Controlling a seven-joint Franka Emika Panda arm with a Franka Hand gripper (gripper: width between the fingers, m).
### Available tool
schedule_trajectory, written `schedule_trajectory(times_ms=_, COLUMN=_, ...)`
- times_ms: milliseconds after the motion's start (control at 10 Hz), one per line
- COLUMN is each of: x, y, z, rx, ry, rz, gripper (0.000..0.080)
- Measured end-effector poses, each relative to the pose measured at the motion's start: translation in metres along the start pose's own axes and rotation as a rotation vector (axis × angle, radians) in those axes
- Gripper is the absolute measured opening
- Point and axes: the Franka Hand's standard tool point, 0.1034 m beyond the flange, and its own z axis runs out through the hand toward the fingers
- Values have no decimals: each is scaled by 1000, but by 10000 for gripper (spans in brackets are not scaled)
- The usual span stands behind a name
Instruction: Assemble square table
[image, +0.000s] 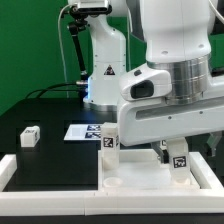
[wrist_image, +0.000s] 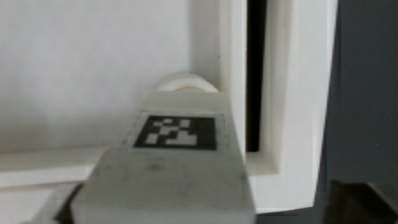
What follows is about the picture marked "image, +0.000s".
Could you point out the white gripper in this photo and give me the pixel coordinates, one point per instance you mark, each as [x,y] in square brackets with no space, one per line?
[147,121]

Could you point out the white square table top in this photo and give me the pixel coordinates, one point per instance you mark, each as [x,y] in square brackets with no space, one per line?
[140,170]

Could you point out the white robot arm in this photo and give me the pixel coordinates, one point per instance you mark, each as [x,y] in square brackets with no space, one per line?
[173,93]

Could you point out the white U-shaped fence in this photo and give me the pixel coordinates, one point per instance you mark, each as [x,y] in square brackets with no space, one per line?
[209,198]

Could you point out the marker plate with tags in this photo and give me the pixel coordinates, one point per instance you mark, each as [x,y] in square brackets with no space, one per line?
[83,132]

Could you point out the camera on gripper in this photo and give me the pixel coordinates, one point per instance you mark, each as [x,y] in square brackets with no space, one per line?
[145,83]

